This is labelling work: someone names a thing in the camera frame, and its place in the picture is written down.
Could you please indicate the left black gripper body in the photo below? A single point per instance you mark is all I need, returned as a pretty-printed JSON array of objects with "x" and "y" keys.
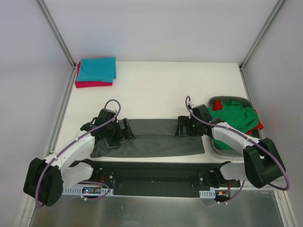
[{"x": 124, "y": 130}]

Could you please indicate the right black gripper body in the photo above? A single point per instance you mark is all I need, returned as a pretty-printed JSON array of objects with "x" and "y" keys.
[{"x": 182, "y": 126}]

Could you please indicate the grey t-shirt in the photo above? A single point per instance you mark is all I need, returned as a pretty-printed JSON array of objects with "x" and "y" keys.
[{"x": 152, "y": 138}]

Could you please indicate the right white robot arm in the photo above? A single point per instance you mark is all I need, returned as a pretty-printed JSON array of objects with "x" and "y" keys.
[{"x": 261, "y": 163}]

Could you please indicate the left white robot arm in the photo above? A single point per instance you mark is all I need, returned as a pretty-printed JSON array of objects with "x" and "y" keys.
[{"x": 47, "y": 178}]

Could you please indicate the red t-shirt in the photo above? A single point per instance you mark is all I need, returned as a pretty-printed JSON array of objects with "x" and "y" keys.
[{"x": 256, "y": 126}]

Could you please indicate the green t-shirt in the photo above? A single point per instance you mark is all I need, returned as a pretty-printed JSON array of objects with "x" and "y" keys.
[{"x": 236, "y": 118}]

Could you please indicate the folded magenta t-shirt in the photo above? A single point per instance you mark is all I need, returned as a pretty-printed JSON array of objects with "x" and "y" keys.
[{"x": 86, "y": 84}]

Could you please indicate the grey plastic basket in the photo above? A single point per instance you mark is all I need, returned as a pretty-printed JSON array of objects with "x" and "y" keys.
[{"x": 246, "y": 103}]

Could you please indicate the folded teal t-shirt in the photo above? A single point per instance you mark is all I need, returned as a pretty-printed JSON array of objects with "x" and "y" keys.
[{"x": 97, "y": 70}]

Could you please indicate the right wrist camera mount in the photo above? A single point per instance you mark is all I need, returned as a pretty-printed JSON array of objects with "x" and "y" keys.
[{"x": 191, "y": 105}]

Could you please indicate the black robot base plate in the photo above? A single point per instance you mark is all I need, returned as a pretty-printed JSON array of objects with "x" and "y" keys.
[{"x": 183, "y": 180}]

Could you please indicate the left white cable duct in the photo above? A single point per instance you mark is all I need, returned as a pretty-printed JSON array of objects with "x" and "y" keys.
[{"x": 88, "y": 191}]

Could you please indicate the white cable duct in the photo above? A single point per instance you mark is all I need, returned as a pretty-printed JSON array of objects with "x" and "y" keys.
[
  {"x": 88, "y": 191},
  {"x": 210, "y": 194}
]

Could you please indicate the right white cable duct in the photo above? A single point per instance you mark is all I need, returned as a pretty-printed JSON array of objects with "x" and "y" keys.
[{"x": 210, "y": 194}]

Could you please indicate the right aluminium frame post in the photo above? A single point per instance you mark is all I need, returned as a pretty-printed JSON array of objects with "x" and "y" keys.
[{"x": 261, "y": 34}]

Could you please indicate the aluminium frame post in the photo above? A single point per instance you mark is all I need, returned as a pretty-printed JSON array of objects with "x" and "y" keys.
[
  {"x": 55, "y": 31},
  {"x": 261, "y": 34}
]

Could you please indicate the left aluminium frame post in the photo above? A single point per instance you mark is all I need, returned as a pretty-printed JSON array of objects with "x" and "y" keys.
[{"x": 55, "y": 31}]

